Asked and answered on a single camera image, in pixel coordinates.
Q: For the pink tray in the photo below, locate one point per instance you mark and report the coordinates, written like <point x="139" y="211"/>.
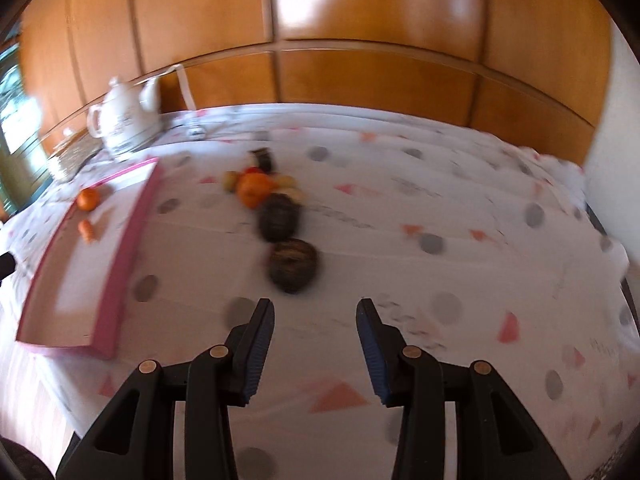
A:
<point x="85" y="280"/>

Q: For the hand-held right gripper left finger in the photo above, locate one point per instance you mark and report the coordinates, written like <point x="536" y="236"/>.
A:
<point x="260" y="355"/>

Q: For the white electric kettle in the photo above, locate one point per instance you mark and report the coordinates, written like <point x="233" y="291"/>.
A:
<point x="125" y="120"/>

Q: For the dark cut cylinder fruit piece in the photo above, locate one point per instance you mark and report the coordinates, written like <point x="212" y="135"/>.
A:
<point x="263" y="160"/>

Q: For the dark brown round fruit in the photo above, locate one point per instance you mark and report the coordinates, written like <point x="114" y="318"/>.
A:
<point x="292" y="266"/>
<point x="277" y="220"/>

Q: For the white patterned tablecloth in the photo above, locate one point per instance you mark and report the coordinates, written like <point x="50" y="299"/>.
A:
<point x="450" y="210"/>

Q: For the woven placemat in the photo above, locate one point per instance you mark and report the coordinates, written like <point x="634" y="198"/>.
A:
<point x="75" y="152"/>

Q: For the small red fruit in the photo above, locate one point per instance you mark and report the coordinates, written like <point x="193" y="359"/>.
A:
<point x="254" y="170"/>

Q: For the white power plug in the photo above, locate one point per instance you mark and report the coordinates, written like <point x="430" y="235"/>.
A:
<point x="196" y="131"/>

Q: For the small carrot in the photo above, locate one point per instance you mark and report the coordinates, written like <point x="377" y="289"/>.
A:
<point x="87" y="231"/>

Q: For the small orange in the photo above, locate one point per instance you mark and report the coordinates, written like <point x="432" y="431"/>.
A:
<point x="88" y="199"/>

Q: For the small yellow-green apple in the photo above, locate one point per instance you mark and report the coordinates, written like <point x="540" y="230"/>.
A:
<point x="230" y="181"/>

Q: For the window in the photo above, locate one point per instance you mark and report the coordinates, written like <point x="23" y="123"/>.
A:
<point x="15" y="110"/>

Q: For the wooden wardrobe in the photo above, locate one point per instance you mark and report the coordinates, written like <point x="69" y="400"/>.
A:
<point x="350" y="10"/>

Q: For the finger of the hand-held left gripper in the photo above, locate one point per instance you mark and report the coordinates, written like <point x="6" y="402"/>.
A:
<point x="5" y="265"/>

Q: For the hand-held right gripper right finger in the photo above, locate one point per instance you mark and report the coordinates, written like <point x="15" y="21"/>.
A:
<point x="372" y="360"/>

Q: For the small yellow fruit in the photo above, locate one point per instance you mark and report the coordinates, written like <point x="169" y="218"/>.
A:
<point x="296" y="195"/>
<point x="285" y="181"/>

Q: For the large orange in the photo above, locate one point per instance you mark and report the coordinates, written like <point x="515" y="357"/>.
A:
<point x="255" y="189"/>

